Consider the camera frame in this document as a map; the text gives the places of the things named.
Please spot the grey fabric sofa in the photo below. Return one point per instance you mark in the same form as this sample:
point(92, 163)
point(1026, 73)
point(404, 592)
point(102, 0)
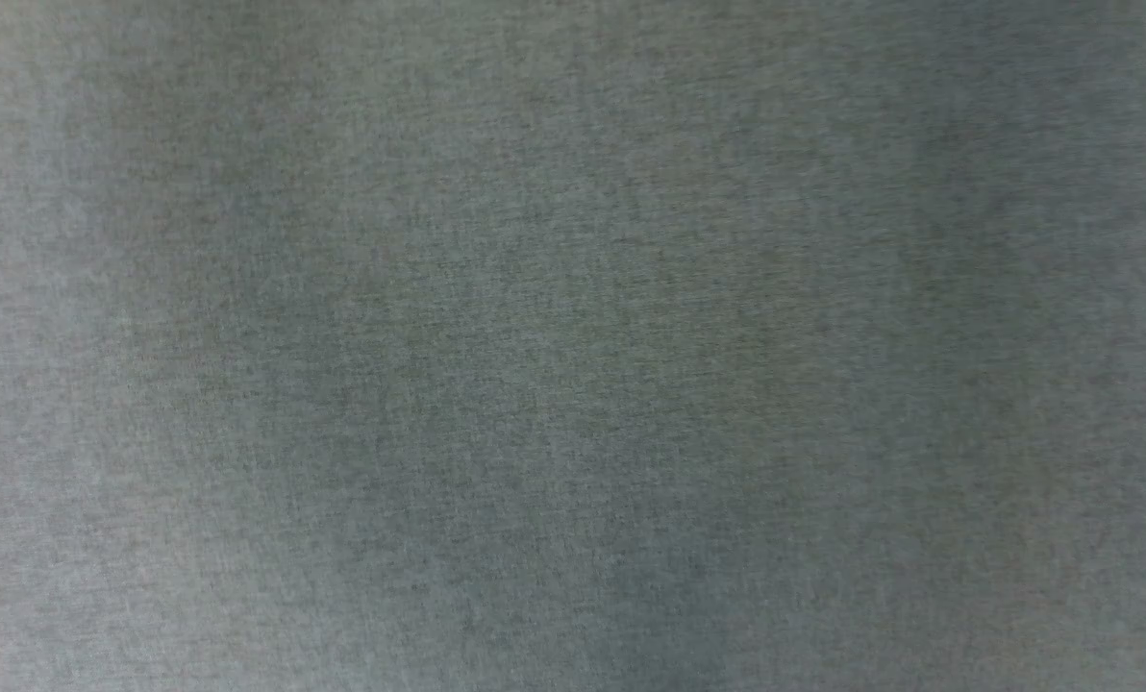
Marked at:
point(573, 346)

